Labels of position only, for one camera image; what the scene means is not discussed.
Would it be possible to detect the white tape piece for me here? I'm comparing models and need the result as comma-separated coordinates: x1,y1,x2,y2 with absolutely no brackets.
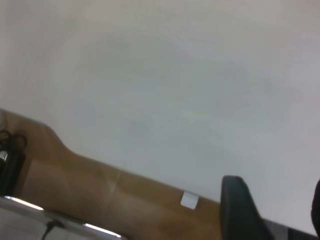
180,191,200,210

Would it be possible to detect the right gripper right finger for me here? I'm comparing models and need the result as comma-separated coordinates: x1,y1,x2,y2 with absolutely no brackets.
310,178,320,238

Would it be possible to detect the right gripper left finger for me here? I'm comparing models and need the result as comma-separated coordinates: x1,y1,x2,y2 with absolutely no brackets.
219,175,278,240

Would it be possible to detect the silver aluminium frame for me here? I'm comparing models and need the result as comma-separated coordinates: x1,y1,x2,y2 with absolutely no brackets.
0,195,128,240

